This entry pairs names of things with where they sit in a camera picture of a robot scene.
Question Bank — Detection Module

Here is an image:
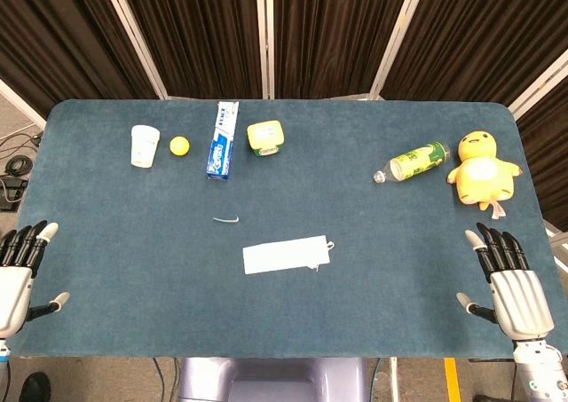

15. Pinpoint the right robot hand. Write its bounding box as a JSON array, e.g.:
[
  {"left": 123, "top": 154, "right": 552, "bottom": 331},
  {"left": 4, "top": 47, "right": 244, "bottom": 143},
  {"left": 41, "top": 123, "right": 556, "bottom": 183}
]
[{"left": 455, "top": 222, "right": 556, "bottom": 342}]

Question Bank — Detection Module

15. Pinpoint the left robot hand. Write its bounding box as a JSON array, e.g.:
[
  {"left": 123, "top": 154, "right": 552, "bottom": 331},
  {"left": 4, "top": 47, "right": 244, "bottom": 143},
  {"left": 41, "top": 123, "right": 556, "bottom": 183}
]
[{"left": 0, "top": 219, "right": 71, "bottom": 339}]

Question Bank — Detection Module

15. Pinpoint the black power adapter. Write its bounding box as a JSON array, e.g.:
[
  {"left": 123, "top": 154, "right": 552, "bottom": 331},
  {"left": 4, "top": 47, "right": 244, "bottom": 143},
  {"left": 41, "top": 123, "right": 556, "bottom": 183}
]
[{"left": 0, "top": 175, "right": 28, "bottom": 211}]

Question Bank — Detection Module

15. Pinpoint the black shoe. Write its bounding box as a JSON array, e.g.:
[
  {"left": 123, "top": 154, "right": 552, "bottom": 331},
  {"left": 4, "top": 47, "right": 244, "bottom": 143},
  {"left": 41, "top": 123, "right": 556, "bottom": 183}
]
[{"left": 20, "top": 372, "right": 52, "bottom": 402}]

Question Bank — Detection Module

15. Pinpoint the blue felt table cloth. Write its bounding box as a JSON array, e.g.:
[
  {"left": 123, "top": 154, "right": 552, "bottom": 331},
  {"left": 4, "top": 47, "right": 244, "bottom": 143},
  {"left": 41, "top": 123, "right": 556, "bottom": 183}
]
[{"left": 7, "top": 99, "right": 564, "bottom": 361}]

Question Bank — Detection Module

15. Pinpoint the yellow plush duck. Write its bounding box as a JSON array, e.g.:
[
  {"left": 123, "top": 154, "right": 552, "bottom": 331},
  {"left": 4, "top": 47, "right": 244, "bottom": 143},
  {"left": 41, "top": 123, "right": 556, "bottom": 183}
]
[{"left": 446, "top": 130, "right": 525, "bottom": 221}]

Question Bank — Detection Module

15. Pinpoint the white table leg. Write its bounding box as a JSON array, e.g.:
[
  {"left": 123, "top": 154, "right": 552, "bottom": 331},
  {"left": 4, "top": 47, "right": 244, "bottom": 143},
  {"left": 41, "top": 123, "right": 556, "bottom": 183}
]
[{"left": 388, "top": 356, "right": 400, "bottom": 402}]

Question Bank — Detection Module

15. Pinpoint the dark curtain screen panel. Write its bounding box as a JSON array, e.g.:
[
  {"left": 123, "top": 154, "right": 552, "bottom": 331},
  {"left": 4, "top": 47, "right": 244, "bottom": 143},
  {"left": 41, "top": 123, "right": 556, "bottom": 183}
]
[
  {"left": 370, "top": 0, "right": 568, "bottom": 110},
  {"left": 265, "top": 0, "right": 418, "bottom": 100},
  {"left": 99, "top": 0, "right": 272, "bottom": 100},
  {"left": 509, "top": 59, "right": 568, "bottom": 233},
  {"left": 0, "top": 0, "right": 168, "bottom": 130}
]

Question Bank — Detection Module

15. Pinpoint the plastic bottle green label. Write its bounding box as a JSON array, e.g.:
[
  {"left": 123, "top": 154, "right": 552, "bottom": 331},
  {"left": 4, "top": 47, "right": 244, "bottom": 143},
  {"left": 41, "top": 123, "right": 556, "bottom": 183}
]
[{"left": 373, "top": 140, "right": 452, "bottom": 185}]

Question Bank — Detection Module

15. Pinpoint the white paper cup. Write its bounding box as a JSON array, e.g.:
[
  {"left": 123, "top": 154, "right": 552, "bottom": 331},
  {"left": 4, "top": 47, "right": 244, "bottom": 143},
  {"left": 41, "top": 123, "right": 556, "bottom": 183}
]
[{"left": 130, "top": 124, "right": 162, "bottom": 169}]

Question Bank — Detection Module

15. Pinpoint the yellow ball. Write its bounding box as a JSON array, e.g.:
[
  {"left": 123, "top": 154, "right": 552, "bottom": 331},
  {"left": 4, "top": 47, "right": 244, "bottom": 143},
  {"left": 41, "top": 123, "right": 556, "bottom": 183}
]
[{"left": 169, "top": 136, "right": 191, "bottom": 157}]

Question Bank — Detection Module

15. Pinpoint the white paper card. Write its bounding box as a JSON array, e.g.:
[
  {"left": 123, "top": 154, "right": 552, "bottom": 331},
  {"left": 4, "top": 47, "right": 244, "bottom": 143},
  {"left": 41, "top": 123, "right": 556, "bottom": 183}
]
[{"left": 242, "top": 234, "right": 332, "bottom": 276}]

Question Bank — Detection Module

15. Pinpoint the blue white toothpaste box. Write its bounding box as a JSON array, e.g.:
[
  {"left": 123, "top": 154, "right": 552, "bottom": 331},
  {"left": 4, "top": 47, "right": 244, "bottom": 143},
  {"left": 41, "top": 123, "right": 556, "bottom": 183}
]
[{"left": 205, "top": 100, "right": 241, "bottom": 182}]

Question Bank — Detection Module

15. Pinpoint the lavender robot torso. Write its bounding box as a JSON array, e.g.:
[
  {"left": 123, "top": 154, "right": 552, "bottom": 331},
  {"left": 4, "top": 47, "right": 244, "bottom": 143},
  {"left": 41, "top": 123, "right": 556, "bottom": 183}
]
[{"left": 176, "top": 357, "right": 369, "bottom": 402}]

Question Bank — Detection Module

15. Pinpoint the green container yellow lid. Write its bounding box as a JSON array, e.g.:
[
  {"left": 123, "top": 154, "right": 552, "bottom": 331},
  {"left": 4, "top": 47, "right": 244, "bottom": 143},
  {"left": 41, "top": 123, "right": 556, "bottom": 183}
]
[{"left": 246, "top": 119, "right": 286, "bottom": 157}]

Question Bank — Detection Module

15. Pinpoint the white screen base frame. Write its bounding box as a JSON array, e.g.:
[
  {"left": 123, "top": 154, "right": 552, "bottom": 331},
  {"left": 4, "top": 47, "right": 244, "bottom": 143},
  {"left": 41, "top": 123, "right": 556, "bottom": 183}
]
[{"left": 543, "top": 219, "right": 568, "bottom": 279}]

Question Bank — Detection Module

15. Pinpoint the black coiled cable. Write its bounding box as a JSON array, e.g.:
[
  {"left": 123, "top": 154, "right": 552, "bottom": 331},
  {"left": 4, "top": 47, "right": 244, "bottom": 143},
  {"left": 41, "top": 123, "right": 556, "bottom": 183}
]
[{"left": 4, "top": 155, "right": 35, "bottom": 177}]

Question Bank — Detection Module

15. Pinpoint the black floor cable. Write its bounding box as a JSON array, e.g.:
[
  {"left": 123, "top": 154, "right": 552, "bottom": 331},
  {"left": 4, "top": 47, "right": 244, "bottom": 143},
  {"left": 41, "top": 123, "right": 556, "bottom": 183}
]
[{"left": 0, "top": 124, "right": 43, "bottom": 154}]

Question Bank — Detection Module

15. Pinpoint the teal cable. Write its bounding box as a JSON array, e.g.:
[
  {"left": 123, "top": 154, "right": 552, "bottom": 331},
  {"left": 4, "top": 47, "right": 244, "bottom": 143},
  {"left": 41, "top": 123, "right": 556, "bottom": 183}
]
[{"left": 370, "top": 358, "right": 390, "bottom": 402}]

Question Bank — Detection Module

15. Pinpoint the beige tag string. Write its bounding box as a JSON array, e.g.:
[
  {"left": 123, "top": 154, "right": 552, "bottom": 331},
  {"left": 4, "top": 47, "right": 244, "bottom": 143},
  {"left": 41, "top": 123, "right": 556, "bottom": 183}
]
[{"left": 309, "top": 240, "right": 335, "bottom": 272}]

